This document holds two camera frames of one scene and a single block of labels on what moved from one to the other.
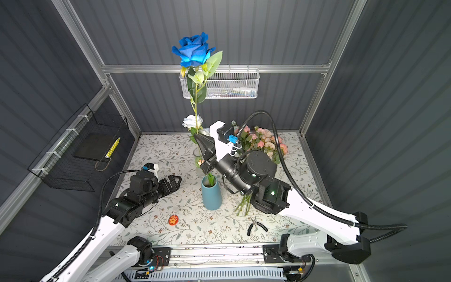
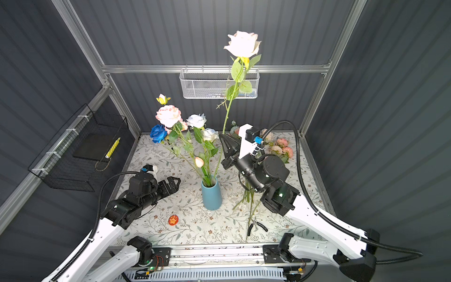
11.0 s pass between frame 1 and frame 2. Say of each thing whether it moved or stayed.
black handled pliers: stayed
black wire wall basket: stayed
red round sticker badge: stayed
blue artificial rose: moved
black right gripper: moved
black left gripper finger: stayed
